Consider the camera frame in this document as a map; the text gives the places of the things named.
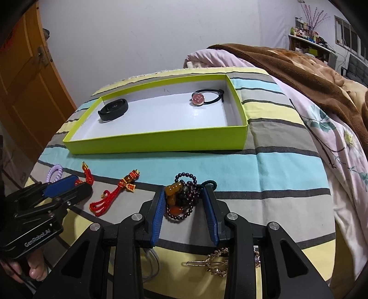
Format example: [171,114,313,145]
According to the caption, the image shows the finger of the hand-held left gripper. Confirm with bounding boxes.
[37,176,78,199]
[47,182,93,209]

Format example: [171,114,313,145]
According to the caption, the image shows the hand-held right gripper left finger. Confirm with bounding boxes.
[33,190,167,299]

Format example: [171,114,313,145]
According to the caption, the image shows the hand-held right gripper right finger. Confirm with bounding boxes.
[203,184,335,299]

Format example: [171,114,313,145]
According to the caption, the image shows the purple spiral hair tie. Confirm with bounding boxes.
[47,164,62,183]

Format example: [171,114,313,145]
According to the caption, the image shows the small red gold knot charm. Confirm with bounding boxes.
[75,162,94,186]

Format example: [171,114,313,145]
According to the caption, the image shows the dark red bead bracelet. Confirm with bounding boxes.
[164,172,202,221]

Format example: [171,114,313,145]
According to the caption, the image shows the red looped cord knot charm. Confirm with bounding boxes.
[90,170,141,217]

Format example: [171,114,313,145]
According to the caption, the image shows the grey-blue thin hair tie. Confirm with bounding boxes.
[142,249,158,278]

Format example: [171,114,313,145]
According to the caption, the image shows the gold ornate hair clip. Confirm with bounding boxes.
[187,247,261,278]

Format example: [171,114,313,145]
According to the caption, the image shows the lime green cardboard box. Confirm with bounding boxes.
[63,74,249,155]

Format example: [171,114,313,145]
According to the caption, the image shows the person's left hand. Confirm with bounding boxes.
[0,251,49,288]

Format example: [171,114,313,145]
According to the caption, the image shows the black wristband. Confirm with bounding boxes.
[98,98,129,123]

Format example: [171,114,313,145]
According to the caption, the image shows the orange wooden door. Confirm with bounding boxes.
[0,0,78,184]

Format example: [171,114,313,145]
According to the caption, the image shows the metal door latch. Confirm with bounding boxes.
[37,45,53,67]

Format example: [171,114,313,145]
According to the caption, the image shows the brown fleece blanket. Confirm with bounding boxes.
[207,43,368,156]

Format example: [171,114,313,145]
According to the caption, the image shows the cluttered white shelf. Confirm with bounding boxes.
[288,16,337,67]

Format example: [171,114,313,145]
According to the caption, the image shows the black padded headboard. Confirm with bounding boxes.
[346,55,368,87]

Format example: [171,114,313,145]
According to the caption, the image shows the purple flower branches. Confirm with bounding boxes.
[299,1,331,33]

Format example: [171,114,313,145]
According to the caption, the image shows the window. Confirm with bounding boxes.
[335,16,368,61]

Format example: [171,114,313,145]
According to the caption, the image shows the pink button black hair tie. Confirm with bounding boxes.
[191,89,225,105]

